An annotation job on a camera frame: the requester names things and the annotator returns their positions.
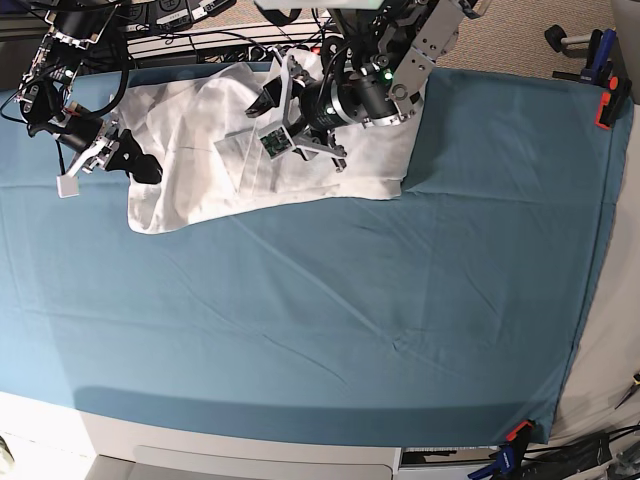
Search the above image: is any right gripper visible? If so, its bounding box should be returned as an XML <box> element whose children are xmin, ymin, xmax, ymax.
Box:
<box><xmin>52</xmin><ymin>115</ymin><xmax>163</xmax><ymax>184</ymax></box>

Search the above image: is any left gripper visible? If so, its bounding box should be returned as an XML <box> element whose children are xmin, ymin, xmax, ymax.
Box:
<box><xmin>245</xmin><ymin>53</ymin><xmax>348</xmax><ymax>173</ymax></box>

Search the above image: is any white T-shirt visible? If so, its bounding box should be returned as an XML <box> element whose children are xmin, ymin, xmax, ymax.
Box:
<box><xmin>116</xmin><ymin>62</ymin><xmax>421</xmax><ymax>234</ymax></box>

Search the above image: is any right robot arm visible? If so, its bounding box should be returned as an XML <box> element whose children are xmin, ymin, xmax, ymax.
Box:
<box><xmin>1</xmin><ymin>1</ymin><xmax>163</xmax><ymax>198</ymax></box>

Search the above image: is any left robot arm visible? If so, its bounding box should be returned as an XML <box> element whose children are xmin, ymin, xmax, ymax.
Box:
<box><xmin>245</xmin><ymin>1</ymin><xmax>489</xmax><ymax>171</ymax></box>

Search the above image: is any black power strip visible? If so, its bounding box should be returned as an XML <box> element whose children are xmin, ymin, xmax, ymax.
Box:
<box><xmin>247</xmin><ymin>44</ymin><xmax>321</xmax><ymax>62</ymax></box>

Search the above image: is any teal table cloth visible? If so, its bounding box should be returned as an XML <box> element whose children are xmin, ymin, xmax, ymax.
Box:
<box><xmin>1</xmin><ymin>70</ymin><xmax>634</xmax><ymax>447</ymax></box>

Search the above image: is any black caster wheel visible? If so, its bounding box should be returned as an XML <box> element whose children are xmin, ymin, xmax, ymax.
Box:
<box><xmin>544</xmin><ymin>24</ymin><xmax>567</xmax><ymax>53</ymax></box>

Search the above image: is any blue clamp top right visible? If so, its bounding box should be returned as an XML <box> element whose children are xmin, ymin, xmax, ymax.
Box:
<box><xmin>552</xmin><ymin>29</ymin><xmax>617</xmax><ymax>88</ymax></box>

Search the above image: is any blue clamp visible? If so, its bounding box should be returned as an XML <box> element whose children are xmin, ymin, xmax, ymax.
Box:
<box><xmin>552</xmin><ymin>29</ymin><xmax>617</xmax><ymax>88</ymax></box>
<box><xmin>467</xmin><ymin>442</ymin><xmax>527</xmax><ymax>480</ymax></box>

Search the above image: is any orange black right clamp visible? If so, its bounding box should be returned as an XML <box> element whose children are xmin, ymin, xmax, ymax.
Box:
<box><xmin>595</xmin><ymin>76</ymin><xmax>632</xmax><ymax>130</ymax></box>

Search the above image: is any orange black clamp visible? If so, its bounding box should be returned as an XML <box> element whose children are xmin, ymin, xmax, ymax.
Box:
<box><xmin>506</xmin><ymin>420</ymin><xmax>536</xmax><ymax>451</ymax></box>
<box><xmin>595</xmin><ymin>76</ymin><xmax>632</xmax><ymax>130</ymax></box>

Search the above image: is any orange black bottom clamp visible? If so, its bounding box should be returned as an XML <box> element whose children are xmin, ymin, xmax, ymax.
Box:
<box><xmin>506</xmin><ymin>420</ymin><xmax>536</xmax><ymax>451</ymax></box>

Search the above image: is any blue clamp bottom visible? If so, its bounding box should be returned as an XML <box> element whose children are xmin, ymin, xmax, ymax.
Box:
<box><xmin>467</xmin><ymin>442</ymin><xmax>527</xmax><ymax>480</ymax></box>

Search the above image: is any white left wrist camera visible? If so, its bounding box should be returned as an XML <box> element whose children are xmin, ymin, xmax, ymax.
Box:
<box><xmin>259</xmin><ymin>125</ymin><xmax>293</xmax><ymax>160</ymax></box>

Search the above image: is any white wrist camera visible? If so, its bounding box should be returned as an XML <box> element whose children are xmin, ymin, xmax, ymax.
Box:
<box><xmin>259</xmin><ymin>125</ymin><xmax>293</xmax><ymax>160</ymax></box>
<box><xmin>56</xmin><ymin>175</ymin><xmax>79</xmax><ymax>199</ymax></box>

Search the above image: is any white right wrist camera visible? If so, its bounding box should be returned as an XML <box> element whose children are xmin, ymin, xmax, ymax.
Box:
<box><xmin>56</xmin><ymin>175</ymin><xmax>79</xmax><ymax>199</ymax></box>

